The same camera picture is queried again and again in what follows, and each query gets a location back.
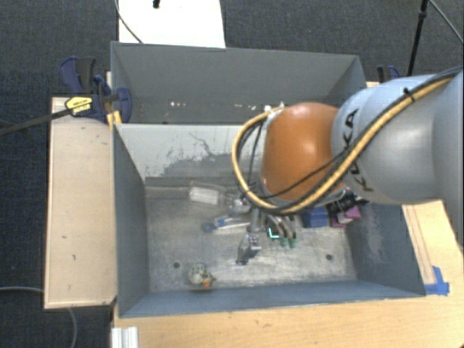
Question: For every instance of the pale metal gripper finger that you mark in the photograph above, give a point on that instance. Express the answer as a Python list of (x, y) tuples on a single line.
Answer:
[(243, 253), (256, 247)]

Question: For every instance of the blue and white small tool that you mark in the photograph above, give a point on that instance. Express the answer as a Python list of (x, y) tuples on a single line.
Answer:
[(222, 222)]

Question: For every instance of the spotted toy bird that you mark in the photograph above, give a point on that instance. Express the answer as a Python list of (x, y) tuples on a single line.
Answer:
[(198, 276)]

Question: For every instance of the clear plastic bottle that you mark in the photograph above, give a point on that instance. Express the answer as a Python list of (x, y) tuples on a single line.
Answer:
[(204, 195)]

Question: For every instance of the blue box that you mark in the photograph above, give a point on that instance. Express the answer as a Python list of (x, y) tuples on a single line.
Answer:
[(314, 218)]

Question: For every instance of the grey metal bin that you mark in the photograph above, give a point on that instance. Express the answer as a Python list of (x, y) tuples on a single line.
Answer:
[(174, 230)]

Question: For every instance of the pale wood flat board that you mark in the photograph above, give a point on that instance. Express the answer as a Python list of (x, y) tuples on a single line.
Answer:
[(79, 209)]

